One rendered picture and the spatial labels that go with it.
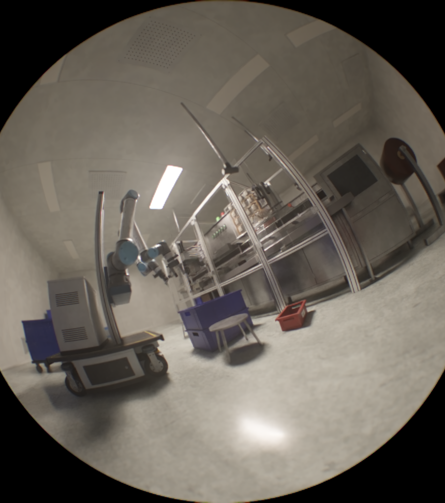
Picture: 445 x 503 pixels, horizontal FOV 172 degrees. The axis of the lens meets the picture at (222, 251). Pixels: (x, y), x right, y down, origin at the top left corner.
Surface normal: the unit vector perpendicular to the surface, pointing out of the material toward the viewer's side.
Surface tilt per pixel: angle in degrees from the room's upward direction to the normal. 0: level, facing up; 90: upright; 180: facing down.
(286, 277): 90
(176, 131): 180
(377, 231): 90
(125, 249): 95
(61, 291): 90
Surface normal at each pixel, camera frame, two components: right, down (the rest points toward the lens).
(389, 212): -0.73, 0.09
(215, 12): 0.36, 0.90
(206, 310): 0.58, -0.43
